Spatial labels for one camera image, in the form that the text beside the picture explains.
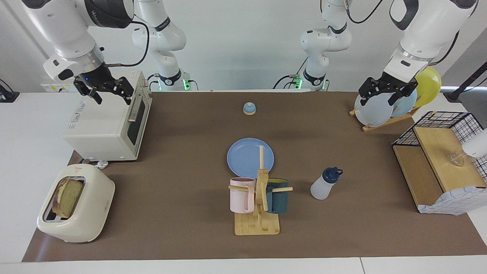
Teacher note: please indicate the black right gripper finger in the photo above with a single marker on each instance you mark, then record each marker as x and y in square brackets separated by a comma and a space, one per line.
[127, 89]
[95, 93]

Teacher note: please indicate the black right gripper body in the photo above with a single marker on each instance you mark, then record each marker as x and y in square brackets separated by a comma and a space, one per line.
[97, 78]

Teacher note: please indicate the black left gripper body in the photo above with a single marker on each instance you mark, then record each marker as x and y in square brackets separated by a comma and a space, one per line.
[395, 82]

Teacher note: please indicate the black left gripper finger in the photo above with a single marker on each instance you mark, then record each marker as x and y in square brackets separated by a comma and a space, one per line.
[369, 87]
[403, 94]

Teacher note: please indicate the toasted bread slice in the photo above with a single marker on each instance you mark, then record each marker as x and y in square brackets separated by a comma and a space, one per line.
[68, 198]

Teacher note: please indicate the seasoning bottle with blue cap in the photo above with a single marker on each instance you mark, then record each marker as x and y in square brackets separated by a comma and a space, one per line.
[321, 188]

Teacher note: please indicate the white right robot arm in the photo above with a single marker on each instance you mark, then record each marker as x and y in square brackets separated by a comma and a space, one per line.
[64, 26]

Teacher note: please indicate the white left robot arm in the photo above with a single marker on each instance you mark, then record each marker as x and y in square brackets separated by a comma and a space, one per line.
[426, 30]

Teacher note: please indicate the light blue round plate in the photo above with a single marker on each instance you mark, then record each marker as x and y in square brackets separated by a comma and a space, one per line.
[405, 105]

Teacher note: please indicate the grey round plate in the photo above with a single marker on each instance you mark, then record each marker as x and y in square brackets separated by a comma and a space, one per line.
[374, 113]

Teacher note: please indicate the yellow round plate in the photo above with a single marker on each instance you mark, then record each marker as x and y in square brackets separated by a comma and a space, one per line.
[430, 85]

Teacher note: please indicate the wooden plate rack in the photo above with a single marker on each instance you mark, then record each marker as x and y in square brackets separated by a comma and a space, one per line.
[384, 123]

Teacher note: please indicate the white toaster oven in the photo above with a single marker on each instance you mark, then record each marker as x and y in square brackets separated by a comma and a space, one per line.
[102, 129]

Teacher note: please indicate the white power strip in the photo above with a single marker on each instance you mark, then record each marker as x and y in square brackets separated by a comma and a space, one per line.
[51, 88]

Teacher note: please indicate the clear glass cup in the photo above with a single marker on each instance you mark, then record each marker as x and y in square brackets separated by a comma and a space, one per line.
[456, 159]

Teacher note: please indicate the black desk device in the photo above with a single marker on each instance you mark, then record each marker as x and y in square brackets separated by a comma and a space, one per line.
[8, 97]

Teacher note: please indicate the white cylinder object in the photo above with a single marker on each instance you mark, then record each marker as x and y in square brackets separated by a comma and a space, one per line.
[477, 146]

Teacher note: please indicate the white checked cloth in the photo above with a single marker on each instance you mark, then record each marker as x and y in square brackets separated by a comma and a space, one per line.
[452, 201]

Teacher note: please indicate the blue call bell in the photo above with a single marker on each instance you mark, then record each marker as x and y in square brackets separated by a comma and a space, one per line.
[249, 109]

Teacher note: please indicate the cream two-slot toaster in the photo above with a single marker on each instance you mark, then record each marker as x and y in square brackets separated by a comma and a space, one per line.
[91, 217]

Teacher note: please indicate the brown table mat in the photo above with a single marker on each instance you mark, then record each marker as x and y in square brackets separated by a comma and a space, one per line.
[171, 213]

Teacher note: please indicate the dark teal mug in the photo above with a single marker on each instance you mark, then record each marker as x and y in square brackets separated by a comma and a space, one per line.
[279, 201]

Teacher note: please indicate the pink ribbed mug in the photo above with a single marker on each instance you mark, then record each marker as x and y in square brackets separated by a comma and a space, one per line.
[239, 199]

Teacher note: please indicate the wooden mug rack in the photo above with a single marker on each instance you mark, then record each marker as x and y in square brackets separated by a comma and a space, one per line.
[262, 224]

